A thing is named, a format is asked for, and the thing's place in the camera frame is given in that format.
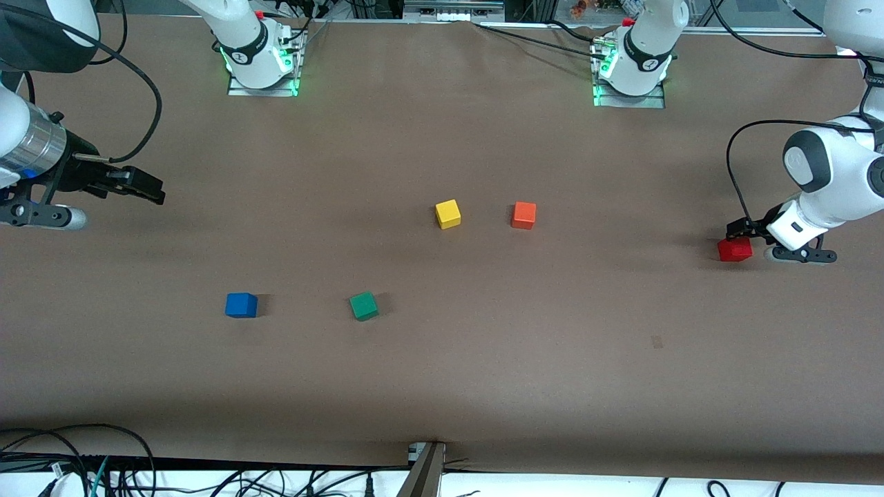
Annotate red wooden block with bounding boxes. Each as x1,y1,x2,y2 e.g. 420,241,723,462
718,237,753,263

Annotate blue wooden block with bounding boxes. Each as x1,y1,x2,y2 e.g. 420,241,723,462
224,292,259,319

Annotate green wooden block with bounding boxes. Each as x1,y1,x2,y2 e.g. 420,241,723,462
349,291,380,322

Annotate brown table cover sheet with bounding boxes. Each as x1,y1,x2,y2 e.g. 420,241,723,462
0,12,884,484

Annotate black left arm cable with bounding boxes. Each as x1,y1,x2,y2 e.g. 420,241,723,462
710,0,881,223

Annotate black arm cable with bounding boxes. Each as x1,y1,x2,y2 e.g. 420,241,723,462
710,0,881,223
69,28,164,165

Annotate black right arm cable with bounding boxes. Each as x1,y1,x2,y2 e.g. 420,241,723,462
69,28,164,165

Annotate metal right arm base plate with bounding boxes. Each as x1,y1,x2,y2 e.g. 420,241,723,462
227,28,302,98

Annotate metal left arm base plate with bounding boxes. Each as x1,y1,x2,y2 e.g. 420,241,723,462
592,38,667,110

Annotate black base cable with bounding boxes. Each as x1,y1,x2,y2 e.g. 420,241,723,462
548,19,603,45
280,0,334,52
475,23,610,61

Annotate black looped cable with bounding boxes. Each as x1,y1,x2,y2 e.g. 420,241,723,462
0,423,158,497
0,429,94,497

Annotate teal cable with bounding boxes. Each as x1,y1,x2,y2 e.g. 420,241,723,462
88,456,111,497

